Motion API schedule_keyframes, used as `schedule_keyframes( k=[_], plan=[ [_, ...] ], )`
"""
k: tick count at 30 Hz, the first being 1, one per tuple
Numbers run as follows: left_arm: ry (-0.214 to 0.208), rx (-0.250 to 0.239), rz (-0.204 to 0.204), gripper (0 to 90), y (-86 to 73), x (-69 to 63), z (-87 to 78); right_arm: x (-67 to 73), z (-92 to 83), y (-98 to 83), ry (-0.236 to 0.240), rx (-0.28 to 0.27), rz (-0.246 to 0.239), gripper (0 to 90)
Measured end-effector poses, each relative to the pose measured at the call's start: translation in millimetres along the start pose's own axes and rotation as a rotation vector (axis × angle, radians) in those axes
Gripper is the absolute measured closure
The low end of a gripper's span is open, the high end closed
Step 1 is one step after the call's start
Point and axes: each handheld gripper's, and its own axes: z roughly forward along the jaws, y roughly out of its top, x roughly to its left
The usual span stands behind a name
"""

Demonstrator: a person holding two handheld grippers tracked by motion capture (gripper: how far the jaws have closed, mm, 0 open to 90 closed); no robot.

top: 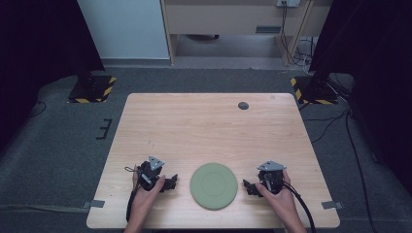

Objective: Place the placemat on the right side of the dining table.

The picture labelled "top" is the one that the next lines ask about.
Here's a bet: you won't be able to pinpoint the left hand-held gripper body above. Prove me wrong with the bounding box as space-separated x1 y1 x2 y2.
137 155 166 192

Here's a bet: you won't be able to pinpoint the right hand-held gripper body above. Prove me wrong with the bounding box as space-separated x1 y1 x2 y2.
257 160 288 195

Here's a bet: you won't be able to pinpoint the green round plate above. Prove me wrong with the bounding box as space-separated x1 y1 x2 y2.
189 162 239 212

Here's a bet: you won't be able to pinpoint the person's left hand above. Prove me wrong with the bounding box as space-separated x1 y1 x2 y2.
130 164 167 224

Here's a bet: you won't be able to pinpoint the person's right hand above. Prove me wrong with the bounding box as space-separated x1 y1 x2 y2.
255 170 301 226

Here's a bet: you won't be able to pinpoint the grey tape piece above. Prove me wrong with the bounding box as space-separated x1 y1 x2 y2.
321 200 345 211
82 199 106 210

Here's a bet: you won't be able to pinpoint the black stand base yellow stripes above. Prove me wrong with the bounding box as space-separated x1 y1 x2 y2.
67 75 118 104
290 76 339 106

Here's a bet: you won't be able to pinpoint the white cabinet panel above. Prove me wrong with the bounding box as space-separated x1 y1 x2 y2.
77 0 171 60

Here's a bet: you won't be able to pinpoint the black curtain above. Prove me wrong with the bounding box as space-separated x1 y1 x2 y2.
0 0 106 151
308 0 412 197

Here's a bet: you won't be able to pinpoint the left hand-held gripper black cable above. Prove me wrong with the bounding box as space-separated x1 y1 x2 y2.
124 165 141 223

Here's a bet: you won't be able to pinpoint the hand-held gripper black cable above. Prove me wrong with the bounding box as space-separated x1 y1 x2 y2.
124 165 141 223
283 182 318 233

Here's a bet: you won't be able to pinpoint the right hand-held gripper black cable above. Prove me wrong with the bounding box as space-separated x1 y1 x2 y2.
283 182 318 233

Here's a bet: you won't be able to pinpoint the thin black floor cable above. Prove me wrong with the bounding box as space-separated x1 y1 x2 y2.
303 109 352 145

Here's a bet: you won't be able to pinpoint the long black floor cable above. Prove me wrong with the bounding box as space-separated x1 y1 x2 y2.
344 110 378 233

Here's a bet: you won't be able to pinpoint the tangled white and black cables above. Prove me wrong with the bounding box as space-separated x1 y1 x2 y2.
291 36 316 75

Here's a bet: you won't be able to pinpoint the black looped floor cable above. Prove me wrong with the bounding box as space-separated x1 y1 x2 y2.
27 100 48 118

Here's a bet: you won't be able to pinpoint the black cables from socket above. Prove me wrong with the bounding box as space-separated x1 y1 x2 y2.
279 2 297 65

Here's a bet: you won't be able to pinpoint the white wall socket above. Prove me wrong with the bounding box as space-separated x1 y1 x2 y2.
276 0 301 9

